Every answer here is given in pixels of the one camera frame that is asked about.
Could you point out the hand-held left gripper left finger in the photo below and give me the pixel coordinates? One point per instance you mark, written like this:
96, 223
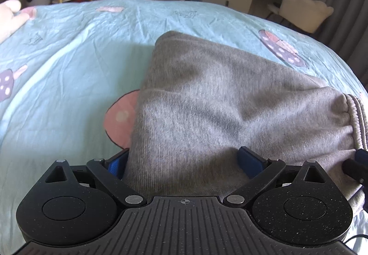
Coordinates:
116, 166

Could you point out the cream chair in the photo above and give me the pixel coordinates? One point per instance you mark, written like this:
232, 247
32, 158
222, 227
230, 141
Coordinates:
304, 12

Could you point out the grey sweatshirt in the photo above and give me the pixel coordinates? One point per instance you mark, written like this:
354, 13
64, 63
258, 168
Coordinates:
218, 105

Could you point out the teal printed blanket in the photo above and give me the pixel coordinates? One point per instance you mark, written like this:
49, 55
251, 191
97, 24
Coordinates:
72, 51

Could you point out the pink plush toy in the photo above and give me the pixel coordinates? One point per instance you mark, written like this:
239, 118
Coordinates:
8, 19

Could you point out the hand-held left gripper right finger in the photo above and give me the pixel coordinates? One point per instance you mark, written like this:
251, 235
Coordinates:
250, 162

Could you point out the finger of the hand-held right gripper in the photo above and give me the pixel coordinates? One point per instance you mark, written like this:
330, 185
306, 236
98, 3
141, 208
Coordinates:
354, 169

